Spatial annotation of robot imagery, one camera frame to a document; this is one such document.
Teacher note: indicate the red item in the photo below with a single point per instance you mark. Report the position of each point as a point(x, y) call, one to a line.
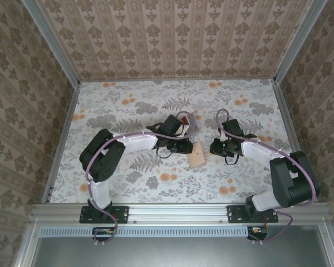
point(194, 125)

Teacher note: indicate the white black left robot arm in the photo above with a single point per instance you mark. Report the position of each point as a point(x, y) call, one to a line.
point(103, 158)

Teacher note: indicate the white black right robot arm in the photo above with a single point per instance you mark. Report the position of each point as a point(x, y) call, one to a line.
point(292, 180)

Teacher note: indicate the red gold-print card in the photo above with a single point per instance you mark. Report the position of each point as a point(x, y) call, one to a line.
point(186, 120)

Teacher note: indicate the floral patterned table cover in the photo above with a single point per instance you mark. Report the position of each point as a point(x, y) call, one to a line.
point(167, 194)

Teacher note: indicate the black connector board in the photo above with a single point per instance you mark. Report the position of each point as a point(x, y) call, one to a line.
point(103, 231)
point(257, 231)

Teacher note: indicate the grey metal panel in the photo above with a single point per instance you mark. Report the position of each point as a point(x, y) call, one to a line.
point(178, 253)

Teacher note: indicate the long aluminium frame rail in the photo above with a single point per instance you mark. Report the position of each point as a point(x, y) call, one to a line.
point(178, 212)

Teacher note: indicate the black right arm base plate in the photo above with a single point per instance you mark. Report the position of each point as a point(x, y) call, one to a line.
point(235, 214)

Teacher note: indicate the aluminium table edge rail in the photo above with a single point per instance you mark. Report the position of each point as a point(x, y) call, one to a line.
point(286, 111)
point(69, 111)

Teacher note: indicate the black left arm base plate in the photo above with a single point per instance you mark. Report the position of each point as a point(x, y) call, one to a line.
point(119, 214)

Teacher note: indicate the aluminium frame post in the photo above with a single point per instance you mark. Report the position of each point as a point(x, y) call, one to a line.
point(53, 41)
point(298, 41)

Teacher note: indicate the aluminium frame bar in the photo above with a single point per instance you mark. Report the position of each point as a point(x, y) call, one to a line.
point(330, 244)
point(26, 244)

